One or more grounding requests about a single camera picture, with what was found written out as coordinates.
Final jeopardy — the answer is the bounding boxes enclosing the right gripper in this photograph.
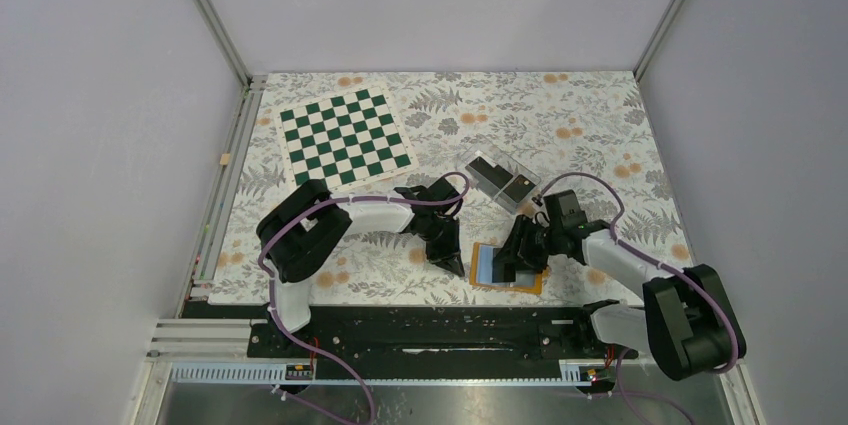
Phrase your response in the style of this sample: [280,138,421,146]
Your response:
[492,214,563,275]

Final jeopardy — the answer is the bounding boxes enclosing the left aluminium frame post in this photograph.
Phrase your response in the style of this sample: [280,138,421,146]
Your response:
[192,0,252,87]

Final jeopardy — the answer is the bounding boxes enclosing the purple cable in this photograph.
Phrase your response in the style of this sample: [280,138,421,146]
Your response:
[256,171,472,425]
[535,172,742,425]

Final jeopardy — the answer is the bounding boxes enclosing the green white chessboard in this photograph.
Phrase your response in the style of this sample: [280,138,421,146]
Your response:
[274,83,419,192]

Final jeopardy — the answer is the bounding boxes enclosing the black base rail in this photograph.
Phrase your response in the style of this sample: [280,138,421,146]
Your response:
[246,302,639,381]

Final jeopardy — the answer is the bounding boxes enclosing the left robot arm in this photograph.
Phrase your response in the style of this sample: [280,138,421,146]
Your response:
[256,172,470,356]

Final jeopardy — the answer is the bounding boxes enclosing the aluminium frame post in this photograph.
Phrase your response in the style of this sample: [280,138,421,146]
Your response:
[633,0,687,82]
[192,0,252,87]

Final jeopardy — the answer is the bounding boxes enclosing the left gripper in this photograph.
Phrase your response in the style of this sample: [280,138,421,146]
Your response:
[421,214,464,277]

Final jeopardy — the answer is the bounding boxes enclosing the single black credit card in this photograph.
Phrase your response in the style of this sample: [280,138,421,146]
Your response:
[491,246,542,286]

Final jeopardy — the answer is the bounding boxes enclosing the orange leather card holder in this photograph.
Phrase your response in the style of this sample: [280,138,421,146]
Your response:
[469,243,549,295]

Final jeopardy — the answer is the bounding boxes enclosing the clear plastic card box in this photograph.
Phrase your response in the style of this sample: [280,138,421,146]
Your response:
[459,145,540,213]

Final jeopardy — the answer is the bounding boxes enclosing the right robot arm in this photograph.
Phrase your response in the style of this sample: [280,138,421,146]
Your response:
[489,190,747,381]

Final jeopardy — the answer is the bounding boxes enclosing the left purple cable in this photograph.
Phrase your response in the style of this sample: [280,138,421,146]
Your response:
[256,171,472,425]

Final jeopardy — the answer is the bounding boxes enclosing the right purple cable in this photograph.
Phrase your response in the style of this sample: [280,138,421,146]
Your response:
[535,172,742,425]

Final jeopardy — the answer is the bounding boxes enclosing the floral patterned table mat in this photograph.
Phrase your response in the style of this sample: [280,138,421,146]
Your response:
[208,71,692,306]

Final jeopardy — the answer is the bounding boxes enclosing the right aluminium frame post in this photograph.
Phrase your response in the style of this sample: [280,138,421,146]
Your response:
[633,0,687,82]

